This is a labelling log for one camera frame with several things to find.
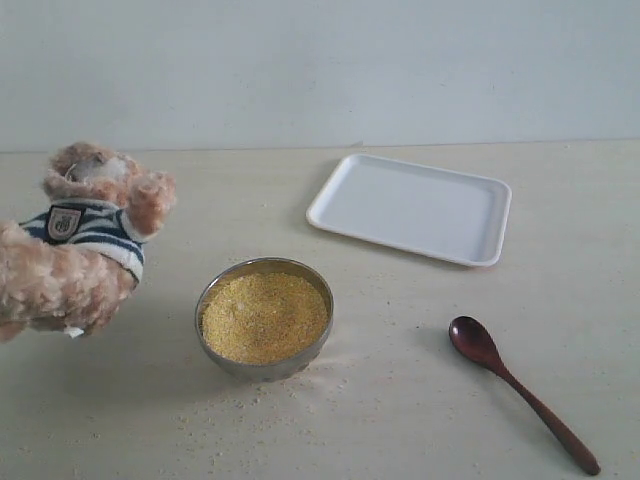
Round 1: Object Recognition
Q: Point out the white rectangular foam tray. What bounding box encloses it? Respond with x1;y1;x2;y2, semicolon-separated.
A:
306;153;512;267

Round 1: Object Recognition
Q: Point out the tan plush teddy bear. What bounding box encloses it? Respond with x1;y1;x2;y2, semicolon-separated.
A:
1;141;176;342

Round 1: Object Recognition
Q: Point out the steel bowl of yellow grain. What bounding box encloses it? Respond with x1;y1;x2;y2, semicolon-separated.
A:
194;257;334;382

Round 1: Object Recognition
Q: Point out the dark brown wooden spoon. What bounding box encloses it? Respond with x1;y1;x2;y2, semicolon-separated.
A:
448;316;601;476

